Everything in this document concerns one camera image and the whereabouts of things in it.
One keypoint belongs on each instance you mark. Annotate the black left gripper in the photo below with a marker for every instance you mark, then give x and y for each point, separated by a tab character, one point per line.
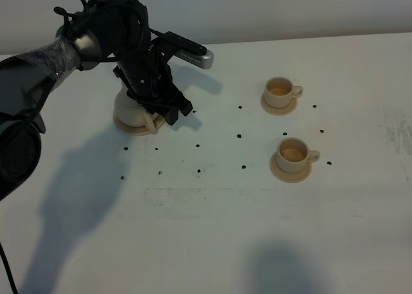
148	80

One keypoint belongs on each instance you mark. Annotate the beige teapot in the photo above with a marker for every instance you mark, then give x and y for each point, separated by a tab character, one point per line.
129	111

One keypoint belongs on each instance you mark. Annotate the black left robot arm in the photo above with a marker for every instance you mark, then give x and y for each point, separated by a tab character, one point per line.
104	31

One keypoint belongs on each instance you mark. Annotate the beige teapot saucer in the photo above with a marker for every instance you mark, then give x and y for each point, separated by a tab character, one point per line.
151	128

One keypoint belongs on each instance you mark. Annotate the beige far cup saucer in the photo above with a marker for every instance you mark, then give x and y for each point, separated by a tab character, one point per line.
278	111

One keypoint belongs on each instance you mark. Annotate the beige cup saucer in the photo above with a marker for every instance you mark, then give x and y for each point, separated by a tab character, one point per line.
291	175
278	111

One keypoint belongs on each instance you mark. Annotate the beige far teacup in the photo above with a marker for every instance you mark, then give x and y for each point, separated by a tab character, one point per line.
280	91

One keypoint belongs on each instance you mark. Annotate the beige teacup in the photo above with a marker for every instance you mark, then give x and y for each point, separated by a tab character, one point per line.
280	91
294	155

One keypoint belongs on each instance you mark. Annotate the beige near teacup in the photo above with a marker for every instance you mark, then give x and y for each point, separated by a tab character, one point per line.
294	155

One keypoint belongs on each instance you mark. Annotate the beige near cup saucer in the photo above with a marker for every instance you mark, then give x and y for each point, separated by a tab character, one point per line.
291	175

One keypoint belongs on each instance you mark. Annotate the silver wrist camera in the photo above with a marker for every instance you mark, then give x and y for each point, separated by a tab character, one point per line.
190	51

